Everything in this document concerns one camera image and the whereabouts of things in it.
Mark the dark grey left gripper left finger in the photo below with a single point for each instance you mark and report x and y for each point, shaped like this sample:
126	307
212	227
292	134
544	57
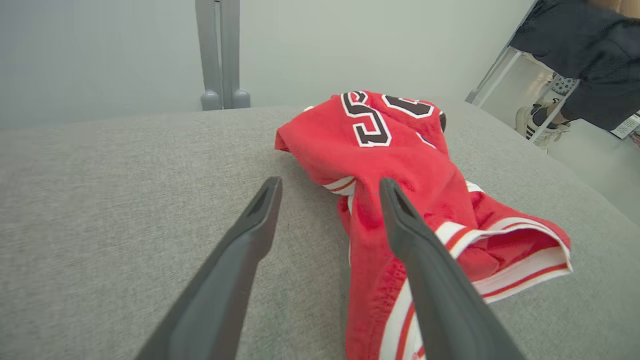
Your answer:
220	280

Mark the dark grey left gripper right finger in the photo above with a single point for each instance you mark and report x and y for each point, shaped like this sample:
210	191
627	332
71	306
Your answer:
440	300

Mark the grey metal partition post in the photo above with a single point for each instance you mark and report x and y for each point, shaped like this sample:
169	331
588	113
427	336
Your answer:
230	50

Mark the person in yellow shirt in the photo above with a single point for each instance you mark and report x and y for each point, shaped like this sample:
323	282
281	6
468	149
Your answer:
600	50

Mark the red basketball jersey with numbers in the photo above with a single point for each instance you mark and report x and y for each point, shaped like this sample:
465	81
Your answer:
400	155

